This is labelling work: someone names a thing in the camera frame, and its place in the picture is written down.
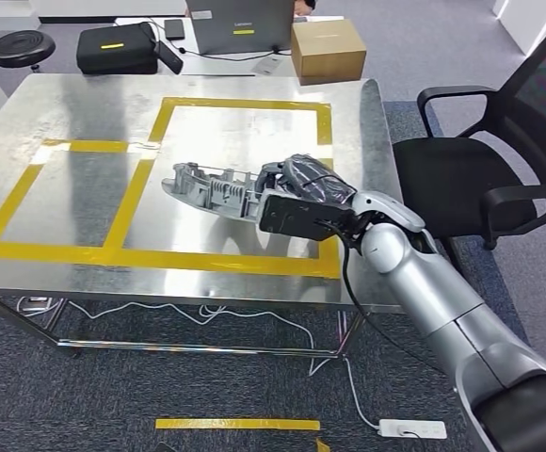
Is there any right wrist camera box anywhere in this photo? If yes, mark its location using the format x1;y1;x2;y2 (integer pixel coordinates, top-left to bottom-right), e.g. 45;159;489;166
258;188;356;243

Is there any white desk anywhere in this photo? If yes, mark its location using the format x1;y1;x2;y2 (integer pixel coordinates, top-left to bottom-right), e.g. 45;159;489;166
114;15;346;77

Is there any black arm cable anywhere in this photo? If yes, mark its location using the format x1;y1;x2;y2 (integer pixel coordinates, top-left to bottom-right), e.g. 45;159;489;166
340;227;443;372

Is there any black case with yellow mark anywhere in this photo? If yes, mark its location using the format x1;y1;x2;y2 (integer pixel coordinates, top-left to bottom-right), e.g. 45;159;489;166
76;22;184;76

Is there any white power strip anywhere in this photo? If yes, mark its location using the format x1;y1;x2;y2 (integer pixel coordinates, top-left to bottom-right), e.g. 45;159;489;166
378;419;448;441

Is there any brown cardboard box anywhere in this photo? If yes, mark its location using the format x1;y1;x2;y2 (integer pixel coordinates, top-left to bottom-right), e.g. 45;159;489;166
291;18;367;86

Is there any white floor cable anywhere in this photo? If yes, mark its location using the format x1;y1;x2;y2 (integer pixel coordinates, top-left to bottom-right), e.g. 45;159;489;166
15;298;381;431

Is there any grey case with yellow mark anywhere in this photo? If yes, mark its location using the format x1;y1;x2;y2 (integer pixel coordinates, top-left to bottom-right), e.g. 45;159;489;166
184;0;296;57

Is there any black office chair with armrests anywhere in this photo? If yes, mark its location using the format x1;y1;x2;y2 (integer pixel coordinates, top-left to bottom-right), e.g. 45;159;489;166
392;6;546;282

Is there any yellow floor tape marking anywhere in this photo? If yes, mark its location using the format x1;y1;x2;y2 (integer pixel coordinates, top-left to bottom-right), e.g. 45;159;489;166
155;417;331;452

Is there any black round stool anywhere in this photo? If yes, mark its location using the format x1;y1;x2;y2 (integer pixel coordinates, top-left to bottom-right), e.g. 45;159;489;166
0;29;56;71

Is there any steel workbench table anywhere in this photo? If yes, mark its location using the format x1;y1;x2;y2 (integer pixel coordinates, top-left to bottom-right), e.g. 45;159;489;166
0;73;406;360

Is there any grey plastic wheel hubcap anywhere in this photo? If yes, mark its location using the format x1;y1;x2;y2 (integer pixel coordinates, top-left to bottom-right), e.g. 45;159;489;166
161;162;267;220

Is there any black smartphone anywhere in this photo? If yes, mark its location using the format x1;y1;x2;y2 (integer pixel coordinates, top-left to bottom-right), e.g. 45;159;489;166
164;18;186;41

